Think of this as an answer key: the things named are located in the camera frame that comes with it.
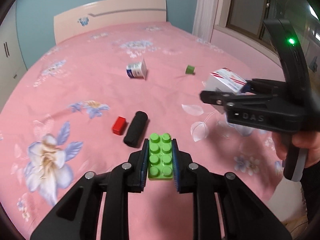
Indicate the white curtain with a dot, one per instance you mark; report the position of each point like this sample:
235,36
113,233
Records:
205,15

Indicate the green lego brick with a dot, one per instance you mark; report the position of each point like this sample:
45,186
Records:
160,157

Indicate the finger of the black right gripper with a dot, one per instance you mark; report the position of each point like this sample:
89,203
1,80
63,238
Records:
221,98
263,86

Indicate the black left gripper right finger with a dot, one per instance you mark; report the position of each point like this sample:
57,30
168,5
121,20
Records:
223,206

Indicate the red block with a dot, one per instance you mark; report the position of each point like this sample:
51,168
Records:
119,126

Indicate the black sock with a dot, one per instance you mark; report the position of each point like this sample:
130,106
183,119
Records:
136,129

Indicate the dark window frame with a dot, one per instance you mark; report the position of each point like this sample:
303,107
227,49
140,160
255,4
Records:
247,16

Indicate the white milk carton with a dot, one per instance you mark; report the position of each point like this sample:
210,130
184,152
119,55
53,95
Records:
224,80

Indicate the white wardrobe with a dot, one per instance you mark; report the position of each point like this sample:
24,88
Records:
12,66

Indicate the small blue white carton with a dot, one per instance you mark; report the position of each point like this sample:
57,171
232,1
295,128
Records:
137,70

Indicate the pink wooden headboard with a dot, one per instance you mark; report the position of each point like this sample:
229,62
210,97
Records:
96,15

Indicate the green foam cube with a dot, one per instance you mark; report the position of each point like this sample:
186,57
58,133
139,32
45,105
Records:
190,70

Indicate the right hand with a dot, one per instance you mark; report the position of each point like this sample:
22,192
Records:
308,140

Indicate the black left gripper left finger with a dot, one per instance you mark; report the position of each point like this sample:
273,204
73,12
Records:
76,215

